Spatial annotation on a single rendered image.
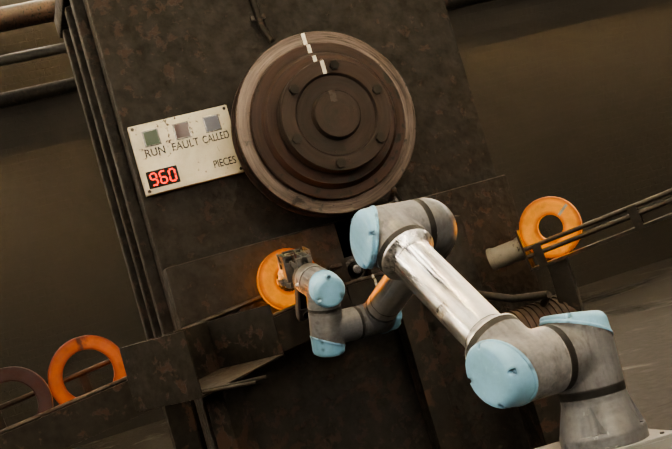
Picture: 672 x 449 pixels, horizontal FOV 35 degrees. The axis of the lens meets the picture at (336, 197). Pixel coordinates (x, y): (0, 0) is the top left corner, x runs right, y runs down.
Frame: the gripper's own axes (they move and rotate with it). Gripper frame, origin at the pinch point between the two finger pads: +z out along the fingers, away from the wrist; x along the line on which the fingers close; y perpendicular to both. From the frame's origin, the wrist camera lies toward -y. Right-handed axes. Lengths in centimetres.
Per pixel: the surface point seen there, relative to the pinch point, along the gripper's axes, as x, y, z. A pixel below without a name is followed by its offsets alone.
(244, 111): -0.6, 40.6, 6.1
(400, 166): -35.6, 17.9, 0.2
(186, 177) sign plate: 15.6, 27.0, 16.2
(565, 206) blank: -67, 1, -23
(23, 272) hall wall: 54, -94, 601
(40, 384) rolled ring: 63, -7, -5
